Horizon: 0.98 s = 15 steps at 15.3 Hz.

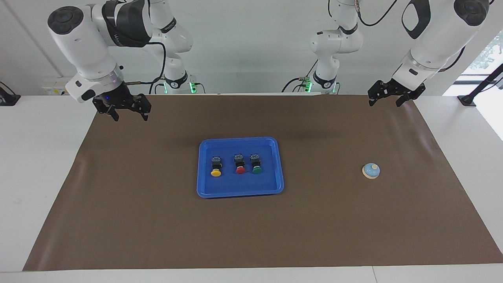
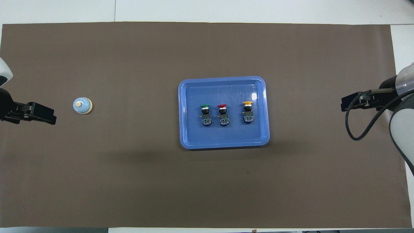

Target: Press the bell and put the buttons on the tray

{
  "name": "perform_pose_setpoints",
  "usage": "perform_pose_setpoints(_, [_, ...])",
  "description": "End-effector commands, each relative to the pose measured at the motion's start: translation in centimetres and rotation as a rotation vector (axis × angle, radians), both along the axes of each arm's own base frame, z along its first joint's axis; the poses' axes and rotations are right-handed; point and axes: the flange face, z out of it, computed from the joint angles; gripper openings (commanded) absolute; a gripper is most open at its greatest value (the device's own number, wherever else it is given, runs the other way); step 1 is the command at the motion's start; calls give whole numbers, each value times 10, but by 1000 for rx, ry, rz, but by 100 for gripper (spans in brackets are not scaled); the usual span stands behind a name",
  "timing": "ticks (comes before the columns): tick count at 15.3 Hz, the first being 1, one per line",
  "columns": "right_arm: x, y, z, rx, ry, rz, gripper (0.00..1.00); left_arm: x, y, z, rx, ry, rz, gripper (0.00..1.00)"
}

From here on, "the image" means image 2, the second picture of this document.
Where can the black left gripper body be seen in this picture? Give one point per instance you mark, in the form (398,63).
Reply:
(6,108)

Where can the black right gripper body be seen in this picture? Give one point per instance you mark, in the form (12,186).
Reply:
(372,102)

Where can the light blue call bell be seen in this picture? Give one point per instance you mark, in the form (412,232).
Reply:
(82,106)

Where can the yellow mushroom push button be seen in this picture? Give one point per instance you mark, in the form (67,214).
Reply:
(248,117)

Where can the red mushroom push button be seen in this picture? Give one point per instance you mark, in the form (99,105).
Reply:
(223,121)

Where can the green mushroom push button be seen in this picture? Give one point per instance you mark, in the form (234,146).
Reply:
(207,121)

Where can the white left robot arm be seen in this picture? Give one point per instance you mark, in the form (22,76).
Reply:
(4,72)

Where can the blue plastic tray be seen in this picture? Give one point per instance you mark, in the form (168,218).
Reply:
(223,136)

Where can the brown table mat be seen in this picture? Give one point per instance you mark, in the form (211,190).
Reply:
(129,178)

